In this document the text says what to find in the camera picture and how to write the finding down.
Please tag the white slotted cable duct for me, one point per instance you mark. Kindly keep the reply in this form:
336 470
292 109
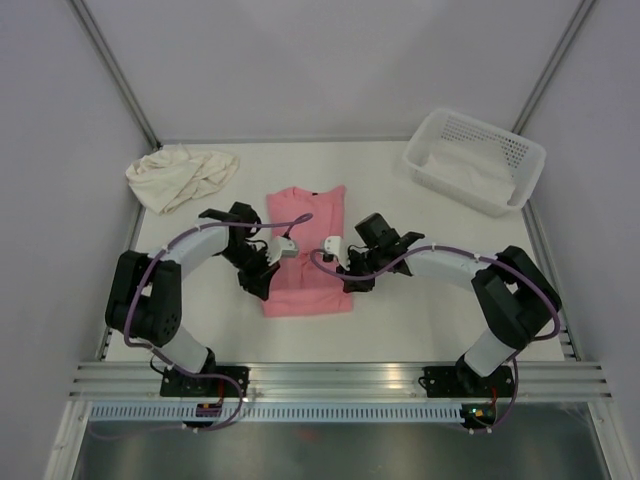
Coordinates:
285 412

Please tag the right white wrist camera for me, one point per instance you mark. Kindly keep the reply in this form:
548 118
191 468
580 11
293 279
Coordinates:
335 247

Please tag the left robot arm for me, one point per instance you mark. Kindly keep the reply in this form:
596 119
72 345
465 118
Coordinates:
145 301

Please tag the aluminium mounting rail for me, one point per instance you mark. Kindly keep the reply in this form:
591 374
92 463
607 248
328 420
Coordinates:
368 382

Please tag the left aluminium frame post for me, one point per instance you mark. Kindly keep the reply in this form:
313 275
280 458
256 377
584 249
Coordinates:
101 47

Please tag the cream white t-shirt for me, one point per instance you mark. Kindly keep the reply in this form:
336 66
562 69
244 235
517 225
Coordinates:
175 174

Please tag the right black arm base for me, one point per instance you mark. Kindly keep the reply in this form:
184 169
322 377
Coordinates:
459 381

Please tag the white plastic basket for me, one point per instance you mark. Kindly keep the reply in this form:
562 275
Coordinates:
526 159

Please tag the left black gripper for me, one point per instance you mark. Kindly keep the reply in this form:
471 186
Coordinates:
258 284

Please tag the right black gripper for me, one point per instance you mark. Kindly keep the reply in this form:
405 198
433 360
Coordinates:
365 285

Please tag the right aluminium frame post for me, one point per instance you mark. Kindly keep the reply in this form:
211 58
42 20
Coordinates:
560 52

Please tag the aluminium frame post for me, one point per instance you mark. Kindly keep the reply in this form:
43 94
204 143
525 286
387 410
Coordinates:
560 52
101 47

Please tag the white cloth in basket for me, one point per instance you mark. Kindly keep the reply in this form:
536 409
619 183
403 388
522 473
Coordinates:
480 175

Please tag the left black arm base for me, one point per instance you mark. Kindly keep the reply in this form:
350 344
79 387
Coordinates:
177 385

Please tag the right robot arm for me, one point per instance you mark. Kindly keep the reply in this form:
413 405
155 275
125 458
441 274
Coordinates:
514 296

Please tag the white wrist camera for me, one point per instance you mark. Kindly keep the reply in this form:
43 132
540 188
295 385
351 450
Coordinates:
335 247
281 247

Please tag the pink t-shirt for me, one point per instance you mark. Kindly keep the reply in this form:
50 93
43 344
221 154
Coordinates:
299 288

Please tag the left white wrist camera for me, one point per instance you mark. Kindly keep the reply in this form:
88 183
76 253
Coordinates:
281 247

